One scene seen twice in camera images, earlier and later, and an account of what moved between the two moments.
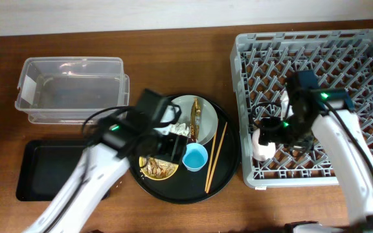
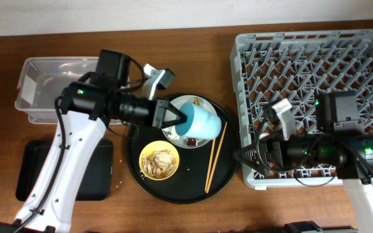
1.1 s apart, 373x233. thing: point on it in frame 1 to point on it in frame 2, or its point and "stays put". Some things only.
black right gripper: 269,131 to 274,145
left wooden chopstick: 213,152 stays put
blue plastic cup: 195,157 to 201,123
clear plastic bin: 68,90 stays put
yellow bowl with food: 156,169 stays put
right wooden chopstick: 215,157 stays put
